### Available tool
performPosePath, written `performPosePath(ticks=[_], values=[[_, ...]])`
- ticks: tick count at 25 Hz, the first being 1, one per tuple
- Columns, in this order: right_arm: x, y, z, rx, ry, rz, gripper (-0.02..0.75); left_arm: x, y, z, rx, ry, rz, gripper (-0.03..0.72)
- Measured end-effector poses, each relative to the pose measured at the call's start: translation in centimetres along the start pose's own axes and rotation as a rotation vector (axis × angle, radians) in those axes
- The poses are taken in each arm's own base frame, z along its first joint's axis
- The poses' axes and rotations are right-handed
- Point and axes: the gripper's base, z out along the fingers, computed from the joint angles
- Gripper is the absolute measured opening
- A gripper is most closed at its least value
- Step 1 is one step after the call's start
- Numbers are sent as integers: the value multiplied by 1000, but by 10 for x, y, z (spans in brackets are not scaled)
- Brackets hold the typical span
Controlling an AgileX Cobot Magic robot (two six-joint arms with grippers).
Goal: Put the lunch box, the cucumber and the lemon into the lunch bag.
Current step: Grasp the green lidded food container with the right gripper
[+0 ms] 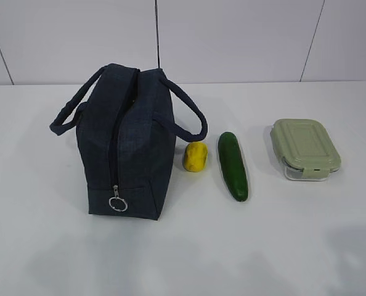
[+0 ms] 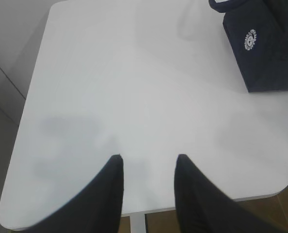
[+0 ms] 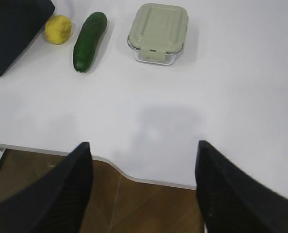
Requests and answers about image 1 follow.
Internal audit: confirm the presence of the yellow lemon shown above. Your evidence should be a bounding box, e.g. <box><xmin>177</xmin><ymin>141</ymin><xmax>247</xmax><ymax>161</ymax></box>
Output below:
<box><xmin>183</xmin><ymin>142</ymin><xmax>208</xmax><ymax>173</ymax></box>

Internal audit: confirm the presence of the green cucumber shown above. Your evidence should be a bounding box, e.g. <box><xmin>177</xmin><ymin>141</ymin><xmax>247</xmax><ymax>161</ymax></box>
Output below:
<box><xmin>218</xmin><ymin>131</ymin><xmax>249</xmax><ymax>202</ymax></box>

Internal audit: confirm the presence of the navy blue lunch bag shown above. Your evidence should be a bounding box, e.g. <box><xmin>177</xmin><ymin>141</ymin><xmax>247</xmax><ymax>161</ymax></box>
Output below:
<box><xmin>50</xmin><ymin>64</ymin><xmax>208</xmax><ymax>220</ymax></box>

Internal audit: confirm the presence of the green lidded glass container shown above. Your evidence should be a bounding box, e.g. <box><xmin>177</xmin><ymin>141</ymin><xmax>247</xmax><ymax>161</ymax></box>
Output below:
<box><xmin>270</xmin><ymin>118</ymin><xmax>341</xmax><ymax>181</ymax></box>

